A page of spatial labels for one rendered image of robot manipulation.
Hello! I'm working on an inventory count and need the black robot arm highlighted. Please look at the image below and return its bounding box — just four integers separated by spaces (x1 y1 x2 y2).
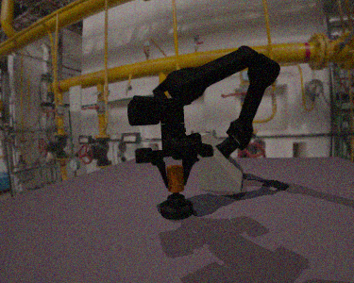
127 45 280 160

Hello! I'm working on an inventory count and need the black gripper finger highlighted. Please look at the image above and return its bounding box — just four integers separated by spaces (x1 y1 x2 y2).
182 158 200 186
151 161 168 189

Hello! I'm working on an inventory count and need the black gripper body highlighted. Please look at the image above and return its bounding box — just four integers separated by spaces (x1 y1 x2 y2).
135 124 213 163

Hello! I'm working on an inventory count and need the orange knob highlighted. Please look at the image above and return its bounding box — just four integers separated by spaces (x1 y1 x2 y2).
166 165 184 192

